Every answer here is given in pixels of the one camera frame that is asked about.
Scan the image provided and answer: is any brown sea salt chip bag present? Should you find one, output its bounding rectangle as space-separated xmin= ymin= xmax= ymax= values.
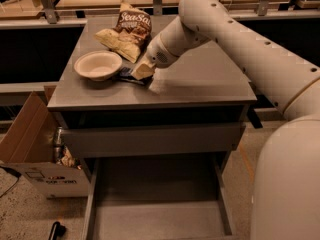
xmin=95 ymin=1 xmax=152 ymax=63

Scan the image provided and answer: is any open grey middle drawer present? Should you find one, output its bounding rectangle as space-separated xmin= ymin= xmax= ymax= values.
xmin=81 ymin=155 xmax=238 ymax=240

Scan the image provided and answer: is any grey drawer cabinet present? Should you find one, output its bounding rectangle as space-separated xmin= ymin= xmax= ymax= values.
xmin=46 ymin=14 xmax=258 ymax=240

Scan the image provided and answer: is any dark blue rxbar wrapper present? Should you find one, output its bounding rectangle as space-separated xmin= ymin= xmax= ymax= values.
xmin=115 ymin=67 xmax=152 ymax=86

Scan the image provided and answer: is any closed grey top drawer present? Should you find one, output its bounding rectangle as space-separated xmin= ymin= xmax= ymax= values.
xmin=62 ymin=123 xmax=245 ymax=158

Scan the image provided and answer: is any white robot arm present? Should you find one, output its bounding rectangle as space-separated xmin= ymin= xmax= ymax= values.
xmin=132 ymin=0 xmax=320 ymax=240

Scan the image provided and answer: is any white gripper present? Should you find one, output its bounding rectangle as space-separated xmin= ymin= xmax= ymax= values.
xmin=131 ymin=35 xmax=177 ymax=80

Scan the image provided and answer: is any metal can in box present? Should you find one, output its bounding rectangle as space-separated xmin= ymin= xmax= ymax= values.
xmin=53 ymin=127 xmax=63 ymax=163

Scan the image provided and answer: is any cardboard box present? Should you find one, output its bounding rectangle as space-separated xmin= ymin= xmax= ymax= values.
xmin=0 ymin=92 xmax=89 ymax=198

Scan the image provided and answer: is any white paper bowl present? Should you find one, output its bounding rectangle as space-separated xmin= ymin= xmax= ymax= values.
xmin=74 ymin=51 xmax=122 ymax=81

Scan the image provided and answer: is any grey metal railing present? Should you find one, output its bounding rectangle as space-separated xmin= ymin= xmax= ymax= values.
xmin=0 ymin=0 xmax=320 ymax=29

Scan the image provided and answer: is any black floor object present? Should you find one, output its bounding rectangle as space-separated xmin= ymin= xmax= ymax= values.
xmin=48 ymin=221 xmax=66 ymax=240

